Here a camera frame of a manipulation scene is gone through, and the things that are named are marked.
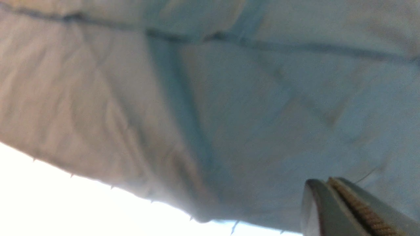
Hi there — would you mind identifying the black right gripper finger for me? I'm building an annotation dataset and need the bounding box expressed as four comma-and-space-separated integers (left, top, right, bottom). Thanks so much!
301, 177, 420, 236

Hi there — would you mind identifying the white grid table cover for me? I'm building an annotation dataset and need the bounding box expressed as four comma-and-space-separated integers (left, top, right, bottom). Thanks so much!
0, 144, 294, 236

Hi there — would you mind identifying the gray long-sleeve top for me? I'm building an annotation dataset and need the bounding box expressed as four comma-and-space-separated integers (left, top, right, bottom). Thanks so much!
1, 0, 420, 232

